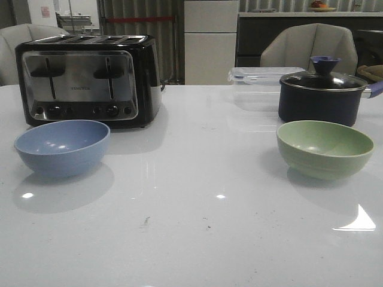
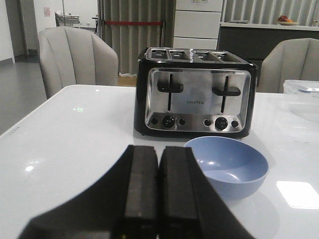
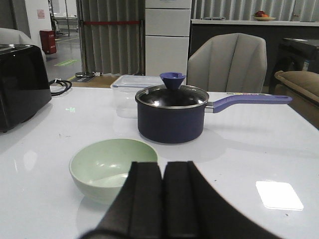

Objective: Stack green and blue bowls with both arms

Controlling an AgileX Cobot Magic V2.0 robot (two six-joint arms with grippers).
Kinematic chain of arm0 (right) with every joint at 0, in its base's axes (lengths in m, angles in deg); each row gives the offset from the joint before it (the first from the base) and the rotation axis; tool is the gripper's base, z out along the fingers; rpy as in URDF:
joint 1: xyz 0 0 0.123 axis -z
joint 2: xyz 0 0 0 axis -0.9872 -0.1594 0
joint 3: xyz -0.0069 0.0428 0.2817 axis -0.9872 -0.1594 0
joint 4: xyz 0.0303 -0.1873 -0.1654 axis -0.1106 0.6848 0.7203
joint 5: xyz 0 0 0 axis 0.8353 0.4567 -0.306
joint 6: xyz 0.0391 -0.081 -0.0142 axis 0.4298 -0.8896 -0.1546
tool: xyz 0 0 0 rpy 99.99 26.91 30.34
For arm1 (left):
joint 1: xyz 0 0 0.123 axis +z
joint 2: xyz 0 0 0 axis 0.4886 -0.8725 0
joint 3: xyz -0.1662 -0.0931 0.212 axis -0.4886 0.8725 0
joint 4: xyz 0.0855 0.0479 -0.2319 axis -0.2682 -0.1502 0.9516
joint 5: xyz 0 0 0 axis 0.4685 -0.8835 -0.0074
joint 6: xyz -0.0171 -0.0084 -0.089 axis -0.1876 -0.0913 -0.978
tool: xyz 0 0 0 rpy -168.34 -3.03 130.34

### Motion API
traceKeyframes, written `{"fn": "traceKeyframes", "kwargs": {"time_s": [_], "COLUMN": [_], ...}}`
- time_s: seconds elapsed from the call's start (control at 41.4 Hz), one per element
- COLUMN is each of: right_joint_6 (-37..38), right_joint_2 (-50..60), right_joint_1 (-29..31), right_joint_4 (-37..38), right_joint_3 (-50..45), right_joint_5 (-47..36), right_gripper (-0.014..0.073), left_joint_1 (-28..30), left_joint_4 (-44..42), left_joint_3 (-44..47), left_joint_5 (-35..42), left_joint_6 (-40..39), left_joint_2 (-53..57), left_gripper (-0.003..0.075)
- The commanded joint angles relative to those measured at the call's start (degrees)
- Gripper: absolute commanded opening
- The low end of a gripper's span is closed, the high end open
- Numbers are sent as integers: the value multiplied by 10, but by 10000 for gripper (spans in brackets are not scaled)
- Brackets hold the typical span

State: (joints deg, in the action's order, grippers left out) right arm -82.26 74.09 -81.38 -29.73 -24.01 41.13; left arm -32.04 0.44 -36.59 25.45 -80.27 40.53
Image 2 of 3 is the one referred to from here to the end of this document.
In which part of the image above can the black and chrome toaster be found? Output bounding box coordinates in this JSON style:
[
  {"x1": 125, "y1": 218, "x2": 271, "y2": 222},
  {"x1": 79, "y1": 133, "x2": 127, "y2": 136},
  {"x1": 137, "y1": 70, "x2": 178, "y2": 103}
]
[{"x1": 134, "y1": 47, "x2": 257, "y2": 138}]

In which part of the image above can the beige armchair right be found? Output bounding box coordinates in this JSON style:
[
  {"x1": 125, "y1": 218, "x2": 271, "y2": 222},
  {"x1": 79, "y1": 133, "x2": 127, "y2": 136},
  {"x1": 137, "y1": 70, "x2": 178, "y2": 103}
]
[{"x1": 257, "y1": 38, "x2": 319, "y2": 93}]

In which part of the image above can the beige armchair left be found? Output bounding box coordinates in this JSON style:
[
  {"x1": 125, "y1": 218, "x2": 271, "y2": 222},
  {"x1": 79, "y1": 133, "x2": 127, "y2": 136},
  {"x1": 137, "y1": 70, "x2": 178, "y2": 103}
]
[{"x1": 38, "y1": 26, "x2": 119, "y2": 98}]

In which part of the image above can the dark counter with white top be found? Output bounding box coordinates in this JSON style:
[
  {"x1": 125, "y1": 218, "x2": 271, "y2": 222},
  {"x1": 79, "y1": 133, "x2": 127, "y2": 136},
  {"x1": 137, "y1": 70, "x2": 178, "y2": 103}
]
[{"x1": 217, "y1": 22, "x2": 319, "y2": 61}]

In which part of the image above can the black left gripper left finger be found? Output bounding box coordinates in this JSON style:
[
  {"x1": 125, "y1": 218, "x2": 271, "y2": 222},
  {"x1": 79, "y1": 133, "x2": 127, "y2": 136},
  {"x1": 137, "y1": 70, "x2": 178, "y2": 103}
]
[{"x1": 19, "y1": 145, "x2": 158, "y2": 239}]

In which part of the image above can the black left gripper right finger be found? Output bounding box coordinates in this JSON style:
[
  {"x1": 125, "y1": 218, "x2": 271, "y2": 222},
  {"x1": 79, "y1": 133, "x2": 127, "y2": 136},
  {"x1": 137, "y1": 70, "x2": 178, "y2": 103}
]
[{"x1": 159, "y1": 146, "x2": 252, "y2": 239}]

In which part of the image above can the blue bowl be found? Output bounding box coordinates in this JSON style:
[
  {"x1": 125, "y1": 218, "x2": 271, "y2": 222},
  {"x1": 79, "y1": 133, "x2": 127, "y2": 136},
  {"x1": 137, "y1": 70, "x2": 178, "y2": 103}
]
[{"x1": 184, "y1": 136, "x2": 269, "y2": 200}]

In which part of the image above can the clear plastic container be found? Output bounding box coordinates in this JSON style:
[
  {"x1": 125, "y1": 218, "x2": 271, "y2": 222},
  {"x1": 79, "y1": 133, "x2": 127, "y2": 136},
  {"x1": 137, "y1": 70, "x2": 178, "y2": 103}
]
[{"x1": 283, "y1": 80, "x2": 319, "y2": 94}]

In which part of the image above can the white drawer cabinet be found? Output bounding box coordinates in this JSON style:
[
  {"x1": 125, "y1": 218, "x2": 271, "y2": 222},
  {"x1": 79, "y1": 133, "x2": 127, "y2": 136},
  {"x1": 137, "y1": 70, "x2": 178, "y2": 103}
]
[{"x1": 173, "y1": 0, "x2": 223, "y2": 50}]

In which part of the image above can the beige armchair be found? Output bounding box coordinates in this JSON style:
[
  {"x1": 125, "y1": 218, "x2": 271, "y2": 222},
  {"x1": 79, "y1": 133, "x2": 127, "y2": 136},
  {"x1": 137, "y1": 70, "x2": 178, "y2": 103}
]
[
  {"x1": 38, "y1": 26, "x2": 119, "y2": 98},
  {"x1": 257, "y1": 38, "x2": 319, "y2": 93}
]

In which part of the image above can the red barrier belt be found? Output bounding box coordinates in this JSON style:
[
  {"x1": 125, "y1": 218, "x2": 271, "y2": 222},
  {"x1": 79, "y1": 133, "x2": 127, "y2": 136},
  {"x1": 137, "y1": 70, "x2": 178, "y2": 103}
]
[{"x1": 100, "y1": 19, "x2": 165, "y2": 28}]

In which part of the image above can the fruit plate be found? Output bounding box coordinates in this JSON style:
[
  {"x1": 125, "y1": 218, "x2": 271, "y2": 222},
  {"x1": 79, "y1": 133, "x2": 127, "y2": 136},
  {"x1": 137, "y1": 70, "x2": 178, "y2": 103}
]
[{"x1": 276, "y1": 15, "x2": 299, "y2": 26}]

